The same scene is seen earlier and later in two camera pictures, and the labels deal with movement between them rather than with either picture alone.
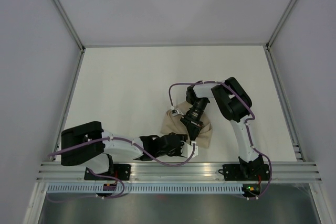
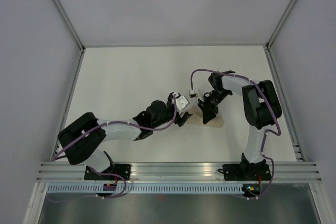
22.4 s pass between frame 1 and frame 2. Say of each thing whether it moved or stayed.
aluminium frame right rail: stayed
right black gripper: moved
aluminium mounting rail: stayed
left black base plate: stayed
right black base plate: stayed
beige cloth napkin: moved
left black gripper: moved
